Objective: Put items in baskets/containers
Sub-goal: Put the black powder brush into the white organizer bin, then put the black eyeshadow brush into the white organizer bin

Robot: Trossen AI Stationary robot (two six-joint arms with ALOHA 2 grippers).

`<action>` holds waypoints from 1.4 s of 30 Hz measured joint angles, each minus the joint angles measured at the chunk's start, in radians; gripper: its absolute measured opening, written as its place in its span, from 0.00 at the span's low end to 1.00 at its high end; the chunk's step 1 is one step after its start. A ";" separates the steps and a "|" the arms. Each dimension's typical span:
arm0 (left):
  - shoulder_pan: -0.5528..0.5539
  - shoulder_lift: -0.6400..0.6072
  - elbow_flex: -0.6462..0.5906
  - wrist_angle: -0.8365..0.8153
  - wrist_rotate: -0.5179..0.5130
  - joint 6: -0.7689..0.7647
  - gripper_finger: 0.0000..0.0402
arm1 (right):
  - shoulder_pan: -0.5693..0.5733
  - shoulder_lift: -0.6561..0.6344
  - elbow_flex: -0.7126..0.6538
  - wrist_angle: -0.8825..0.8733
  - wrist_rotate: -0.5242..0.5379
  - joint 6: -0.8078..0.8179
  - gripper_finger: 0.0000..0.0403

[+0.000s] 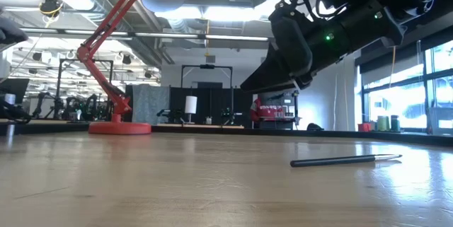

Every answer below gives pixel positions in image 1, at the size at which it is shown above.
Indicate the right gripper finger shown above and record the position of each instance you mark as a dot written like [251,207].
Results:
[272,75]
[269,89]

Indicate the black pen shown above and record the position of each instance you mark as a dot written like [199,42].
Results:
[332,161]

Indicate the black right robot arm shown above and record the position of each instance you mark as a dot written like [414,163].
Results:
[417,15]

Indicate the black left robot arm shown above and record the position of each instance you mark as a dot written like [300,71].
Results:
[10,32]

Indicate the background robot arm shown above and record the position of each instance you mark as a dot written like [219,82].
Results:
[91,106]
[40,105]

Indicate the red tool cart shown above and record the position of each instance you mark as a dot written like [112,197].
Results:
[269,112]

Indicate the black curtain panel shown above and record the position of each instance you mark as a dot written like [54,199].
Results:
[216,105]

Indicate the black dome object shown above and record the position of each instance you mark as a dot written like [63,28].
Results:
[314,127]

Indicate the white cylinder lamp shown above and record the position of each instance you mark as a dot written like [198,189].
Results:
[190,105]

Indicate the window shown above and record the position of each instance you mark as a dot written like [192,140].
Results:
[400,103]

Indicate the red box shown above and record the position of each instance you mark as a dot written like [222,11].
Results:
[364,127]

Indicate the green spool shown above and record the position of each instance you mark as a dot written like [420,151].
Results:
[382,123]

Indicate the teal spool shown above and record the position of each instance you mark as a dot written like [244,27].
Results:
[395,123]

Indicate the ceiling light bar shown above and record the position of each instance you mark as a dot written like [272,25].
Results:
[170,35]

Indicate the grey fabric panel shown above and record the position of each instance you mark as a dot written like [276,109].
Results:
[150,103]

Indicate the red desk lamp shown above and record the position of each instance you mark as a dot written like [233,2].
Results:
[118,128]

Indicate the black monitor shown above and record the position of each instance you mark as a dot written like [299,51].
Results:
[16,87]

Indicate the white cup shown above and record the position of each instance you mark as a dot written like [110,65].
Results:
[10,99]

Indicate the grey wall speaker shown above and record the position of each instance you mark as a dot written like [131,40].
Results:
[210,59]

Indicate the black gantry frame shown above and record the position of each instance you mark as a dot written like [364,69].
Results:
[207,66]

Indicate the black aluminium table frame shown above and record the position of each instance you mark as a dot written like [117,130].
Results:
[318,133]

